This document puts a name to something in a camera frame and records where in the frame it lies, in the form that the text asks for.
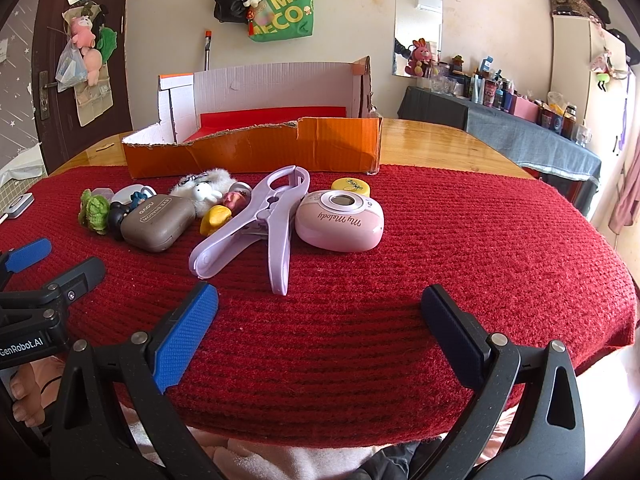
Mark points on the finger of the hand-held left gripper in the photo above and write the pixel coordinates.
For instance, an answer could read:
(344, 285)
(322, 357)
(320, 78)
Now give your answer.
(30, 254)
(80, 275)

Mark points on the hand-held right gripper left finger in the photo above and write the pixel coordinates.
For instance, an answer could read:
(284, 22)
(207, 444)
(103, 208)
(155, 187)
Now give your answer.
(190, 335)

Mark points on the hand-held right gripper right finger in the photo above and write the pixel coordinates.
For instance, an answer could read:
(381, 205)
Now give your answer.
(452, 340)

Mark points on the green cabbage toy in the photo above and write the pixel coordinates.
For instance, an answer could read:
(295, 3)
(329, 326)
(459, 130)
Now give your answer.
(95, 212)

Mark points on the black-haired small figurine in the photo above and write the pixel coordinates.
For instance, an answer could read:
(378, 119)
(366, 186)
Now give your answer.
(117, 217)

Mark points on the small clear plastic container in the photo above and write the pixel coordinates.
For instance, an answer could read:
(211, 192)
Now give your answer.
(102, 192)

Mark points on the brown rounded case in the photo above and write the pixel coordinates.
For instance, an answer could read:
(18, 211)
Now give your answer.
(155, 225)

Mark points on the white round container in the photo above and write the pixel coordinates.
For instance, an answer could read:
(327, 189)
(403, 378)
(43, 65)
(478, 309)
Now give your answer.
(126, 192)

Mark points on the pink and yellow figure toy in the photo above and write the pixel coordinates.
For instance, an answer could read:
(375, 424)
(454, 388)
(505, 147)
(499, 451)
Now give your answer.
(215, 217)

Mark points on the large purple plastic clip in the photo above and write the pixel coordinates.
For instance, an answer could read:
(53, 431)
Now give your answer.
(277, 240)

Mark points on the white plush toy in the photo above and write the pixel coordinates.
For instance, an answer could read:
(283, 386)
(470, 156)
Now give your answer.
(205, 190)

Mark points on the orange cardboard box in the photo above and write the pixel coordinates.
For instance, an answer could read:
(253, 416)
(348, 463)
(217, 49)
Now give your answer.
(325, 145)

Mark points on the person's left hand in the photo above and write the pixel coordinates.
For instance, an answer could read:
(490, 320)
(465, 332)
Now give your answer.
(25, 400)

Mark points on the small white grey device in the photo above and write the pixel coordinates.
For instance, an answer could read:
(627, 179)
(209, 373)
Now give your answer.
(20, 206)

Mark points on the grid cutting mat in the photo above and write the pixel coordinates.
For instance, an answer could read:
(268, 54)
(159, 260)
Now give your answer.
(7, 195)

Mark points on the red knitted mat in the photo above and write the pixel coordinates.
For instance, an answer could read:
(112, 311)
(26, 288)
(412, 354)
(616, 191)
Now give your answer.
(375, 300)

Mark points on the peach plush toy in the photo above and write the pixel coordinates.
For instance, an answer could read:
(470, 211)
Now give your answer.
(92, 65)

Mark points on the dark brown door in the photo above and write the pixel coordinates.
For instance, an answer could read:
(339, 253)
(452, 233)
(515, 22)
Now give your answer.
(50, 50)

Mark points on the side table with clutter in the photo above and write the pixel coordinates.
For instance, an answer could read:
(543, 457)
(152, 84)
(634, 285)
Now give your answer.
(525, 140)

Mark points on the green plush toy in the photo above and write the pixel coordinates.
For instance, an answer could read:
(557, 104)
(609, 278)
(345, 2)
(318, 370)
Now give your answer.
(107, 42)

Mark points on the pink hanging cloth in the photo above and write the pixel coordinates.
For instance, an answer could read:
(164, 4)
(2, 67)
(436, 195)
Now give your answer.
(627, 195)

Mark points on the row of bottles and jars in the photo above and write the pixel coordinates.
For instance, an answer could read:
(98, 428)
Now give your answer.
(500, 92)

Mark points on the white wardrobe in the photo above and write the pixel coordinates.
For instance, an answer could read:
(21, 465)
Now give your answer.
(575, 60)

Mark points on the green tote bag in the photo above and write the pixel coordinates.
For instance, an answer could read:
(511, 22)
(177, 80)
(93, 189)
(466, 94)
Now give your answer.
(290, 15)

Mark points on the leopard print bag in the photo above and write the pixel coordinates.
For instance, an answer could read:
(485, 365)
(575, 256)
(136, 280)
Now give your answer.
(575, 2)

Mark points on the star print wall sheet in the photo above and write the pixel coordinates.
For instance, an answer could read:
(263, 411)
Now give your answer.
(17, 85)

